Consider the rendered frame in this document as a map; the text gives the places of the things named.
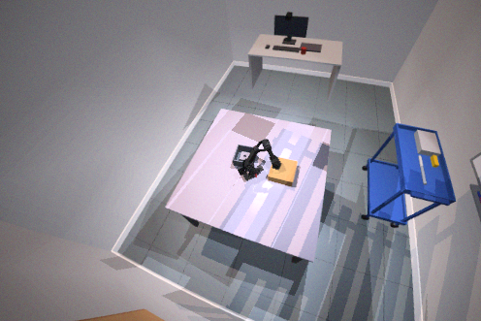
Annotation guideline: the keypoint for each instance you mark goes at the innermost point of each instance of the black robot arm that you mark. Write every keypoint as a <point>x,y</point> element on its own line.
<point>249,166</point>

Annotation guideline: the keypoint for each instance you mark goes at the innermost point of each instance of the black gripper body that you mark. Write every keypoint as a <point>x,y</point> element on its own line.
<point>256,170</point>

